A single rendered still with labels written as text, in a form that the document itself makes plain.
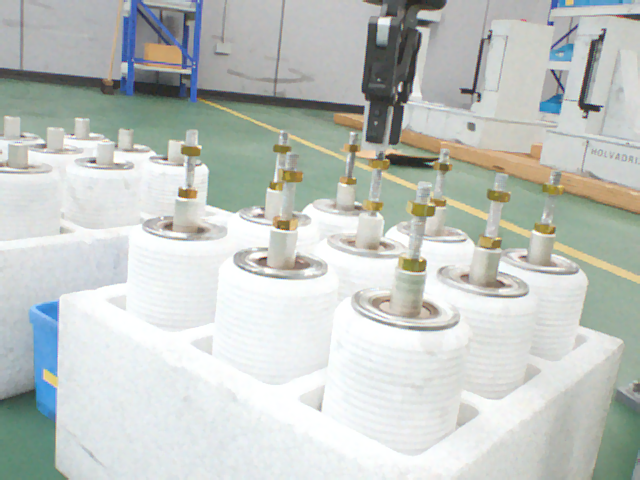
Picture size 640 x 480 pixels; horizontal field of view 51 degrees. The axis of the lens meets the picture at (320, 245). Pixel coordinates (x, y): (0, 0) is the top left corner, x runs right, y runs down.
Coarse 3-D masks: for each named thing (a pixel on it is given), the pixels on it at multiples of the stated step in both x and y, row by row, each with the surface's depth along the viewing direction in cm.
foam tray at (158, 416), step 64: (64, 320) 61; (128, 320) 57; (64, 384) 63; (128, 384) 56; (192, 384) 50; (256, 384) 49; (320, 384) 50; (576, 384) 57; (64, 448) 64; (128, 448) 57; (192, 448) 51; (256, 448) 47; (320, 448) 43; (384, 448) 42; (448, 448) 43; (512, 448) 48; (576, 448) 63
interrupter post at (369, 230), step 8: (360, 216) 62; (368, 216) 61; (360, 224) 62; (368, 224) 61; (376, 224) 61; (360, 232) 62; (368, 232) 61; (376, 232) 62; (360, 240) 62; (368, 240) 62; (376, 240) 62; (368, 248) 62; (376, 248) 62
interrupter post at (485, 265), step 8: (480, 248) 54; (480, 256) 54; (488, 256) 54; (496, 256) 54; (472, 264) 55; (480, 264) 55; (488, 264) 54; (496, 264) 54; (472, 272) 55; (480, 272) 55; (488, 272) 54; (496, 272) 55; (472, 280) 55; (480, 280) 55; (488, 280) 55; (496, 280) 55
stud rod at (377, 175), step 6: (384, 150) 60; (378, 156) 60; (384, 156) 60; (378, 174) 61; (372, 180) 61; (378, 180) 61; (372, 186) 61; (378, 186) 61; (372, 192) 61; (378, 192) 61; (372, 198) 61; (378, 198) 61; (372, 216) 62
